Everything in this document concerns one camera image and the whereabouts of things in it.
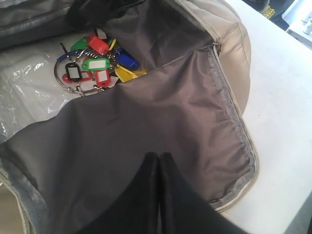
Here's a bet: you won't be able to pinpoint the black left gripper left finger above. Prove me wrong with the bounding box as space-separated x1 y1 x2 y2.
90 153 159 234

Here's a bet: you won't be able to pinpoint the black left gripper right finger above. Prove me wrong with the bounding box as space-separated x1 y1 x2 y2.
158 153 234 234

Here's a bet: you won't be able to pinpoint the beige duffel bag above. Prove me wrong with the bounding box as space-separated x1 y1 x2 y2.
0 0 259 234

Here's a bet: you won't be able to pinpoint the colourful key tag bunch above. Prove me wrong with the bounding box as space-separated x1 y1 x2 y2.
54 29 147 97

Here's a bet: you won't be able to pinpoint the clear plastic sheet in bag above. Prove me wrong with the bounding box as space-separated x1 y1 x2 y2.
0 42 78 142

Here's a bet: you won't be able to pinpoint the items beyond table edge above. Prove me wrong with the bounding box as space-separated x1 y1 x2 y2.
243 0 312 48

